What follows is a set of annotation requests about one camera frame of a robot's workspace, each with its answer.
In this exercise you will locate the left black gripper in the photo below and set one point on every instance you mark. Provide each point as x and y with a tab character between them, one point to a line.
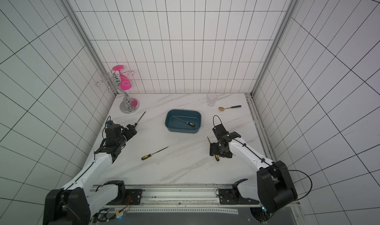
131	129

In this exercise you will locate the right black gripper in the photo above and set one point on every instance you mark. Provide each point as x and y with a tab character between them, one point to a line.
213	149

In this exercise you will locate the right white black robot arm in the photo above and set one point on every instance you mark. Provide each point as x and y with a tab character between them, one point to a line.
271	184

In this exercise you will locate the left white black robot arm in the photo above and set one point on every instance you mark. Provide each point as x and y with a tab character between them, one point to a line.
74	203

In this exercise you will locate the left arm base wiring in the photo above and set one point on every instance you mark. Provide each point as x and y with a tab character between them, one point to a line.
115	213

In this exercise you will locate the teal plastic storage box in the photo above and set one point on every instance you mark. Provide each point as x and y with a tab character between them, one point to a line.
177	126

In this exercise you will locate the chrome cup holder stand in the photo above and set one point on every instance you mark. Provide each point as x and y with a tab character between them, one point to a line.
120	82

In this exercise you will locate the clear drinking glass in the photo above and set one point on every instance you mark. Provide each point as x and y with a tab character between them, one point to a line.
211	99

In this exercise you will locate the pink disc on stand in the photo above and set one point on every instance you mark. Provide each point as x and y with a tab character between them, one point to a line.
118	68

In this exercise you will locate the gold spoon dark handle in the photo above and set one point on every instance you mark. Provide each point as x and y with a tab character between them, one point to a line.
232	107

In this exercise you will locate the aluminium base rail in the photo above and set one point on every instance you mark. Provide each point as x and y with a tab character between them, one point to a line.
179	198

